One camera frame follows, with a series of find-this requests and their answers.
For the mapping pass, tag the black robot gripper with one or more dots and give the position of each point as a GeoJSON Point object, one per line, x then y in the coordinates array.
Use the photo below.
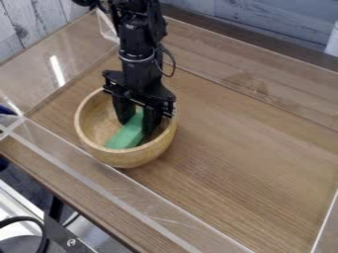
{"type": "Point", "coordinates": [137, 86]}

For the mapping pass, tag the green rectangular block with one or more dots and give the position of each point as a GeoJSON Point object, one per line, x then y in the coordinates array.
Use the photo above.
{"type": "Point", "coordinates": [130, 134]}

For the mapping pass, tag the brown wooden bowl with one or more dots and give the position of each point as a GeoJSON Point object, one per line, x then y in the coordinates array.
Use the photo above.
{"type": "Point", "coordinates": [96, 123]}

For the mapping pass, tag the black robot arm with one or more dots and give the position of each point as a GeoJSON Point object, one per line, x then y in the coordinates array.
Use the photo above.
{"type": "Point", "coordinates": [140, 24]}

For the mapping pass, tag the blue object at left edge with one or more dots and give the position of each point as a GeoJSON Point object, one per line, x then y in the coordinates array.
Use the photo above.
{"type": "Point", "coordinates": [6, 111]}

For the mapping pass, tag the black table leg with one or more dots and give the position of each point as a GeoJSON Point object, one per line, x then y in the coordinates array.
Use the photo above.
{"type": "Point", "coordinates": [57, 209]}

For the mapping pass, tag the clear acrylic corner bracket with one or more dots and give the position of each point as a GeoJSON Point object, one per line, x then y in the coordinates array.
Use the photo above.
{"type": "Point", "coordinates": [106, 27]}

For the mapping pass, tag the clear acrylic front wall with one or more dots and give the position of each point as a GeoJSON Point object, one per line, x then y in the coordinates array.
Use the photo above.
{"type": "Point", "coordinates": [142, 218]}

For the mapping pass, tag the black metal bracket with screw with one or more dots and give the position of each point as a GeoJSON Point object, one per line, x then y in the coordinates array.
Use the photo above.
{"type": "Point", "coordinates": [64, 239]}

